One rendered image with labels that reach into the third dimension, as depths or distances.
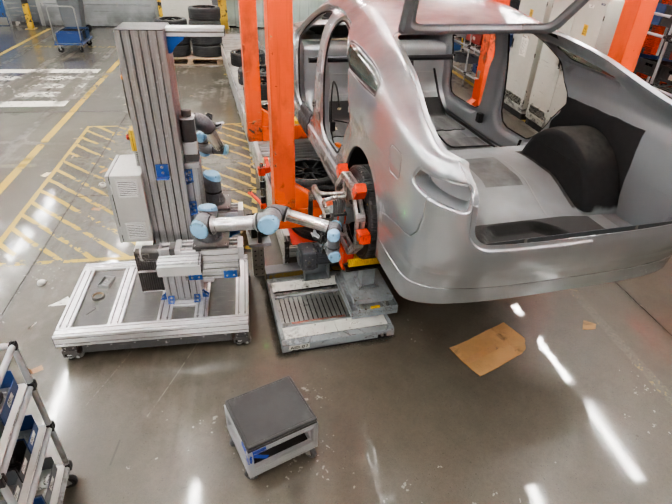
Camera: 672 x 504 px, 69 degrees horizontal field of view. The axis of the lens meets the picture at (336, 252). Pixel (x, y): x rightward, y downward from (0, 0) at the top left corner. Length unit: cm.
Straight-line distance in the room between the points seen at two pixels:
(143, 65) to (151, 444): 212
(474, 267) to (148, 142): 199
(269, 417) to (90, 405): 124
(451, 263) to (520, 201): 124
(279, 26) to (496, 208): 185
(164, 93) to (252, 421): 186
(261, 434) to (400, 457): 84
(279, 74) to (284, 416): 213
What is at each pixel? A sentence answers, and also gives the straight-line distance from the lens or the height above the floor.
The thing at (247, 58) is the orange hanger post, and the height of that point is 139.
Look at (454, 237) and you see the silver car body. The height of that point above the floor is 126.
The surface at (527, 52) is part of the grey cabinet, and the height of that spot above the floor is 100.
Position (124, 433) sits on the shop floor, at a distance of 328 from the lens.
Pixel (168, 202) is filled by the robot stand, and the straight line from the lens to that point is 331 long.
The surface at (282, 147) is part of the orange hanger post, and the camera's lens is 357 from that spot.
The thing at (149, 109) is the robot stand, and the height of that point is 161.
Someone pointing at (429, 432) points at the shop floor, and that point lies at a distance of 317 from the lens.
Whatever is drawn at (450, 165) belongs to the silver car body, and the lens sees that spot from 235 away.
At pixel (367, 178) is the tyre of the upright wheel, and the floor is 116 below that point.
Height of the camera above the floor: 249
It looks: 33 degrees down
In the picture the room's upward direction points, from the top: 2 degrees clockwise
